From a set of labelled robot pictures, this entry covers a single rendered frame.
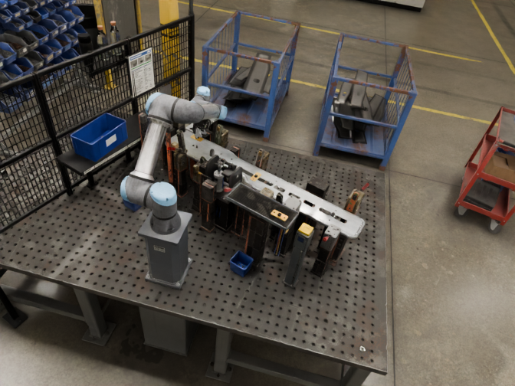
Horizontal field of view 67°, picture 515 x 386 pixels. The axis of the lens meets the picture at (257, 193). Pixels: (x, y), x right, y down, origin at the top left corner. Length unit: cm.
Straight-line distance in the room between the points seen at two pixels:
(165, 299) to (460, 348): 218
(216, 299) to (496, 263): 271
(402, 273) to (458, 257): 62
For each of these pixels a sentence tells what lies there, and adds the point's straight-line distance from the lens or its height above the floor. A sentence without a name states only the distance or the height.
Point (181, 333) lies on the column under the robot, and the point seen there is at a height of 29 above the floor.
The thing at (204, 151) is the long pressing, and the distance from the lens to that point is 259.
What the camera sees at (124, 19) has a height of 65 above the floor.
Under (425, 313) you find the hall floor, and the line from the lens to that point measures 340.
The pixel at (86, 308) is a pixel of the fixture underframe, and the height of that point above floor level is 38.
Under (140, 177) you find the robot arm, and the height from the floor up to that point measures 135.
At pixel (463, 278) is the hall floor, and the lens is 380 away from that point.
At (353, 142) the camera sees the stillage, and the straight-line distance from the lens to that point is 446.
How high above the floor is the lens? 258
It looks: 43 degrees down
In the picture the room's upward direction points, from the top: 9 degrees clockwise
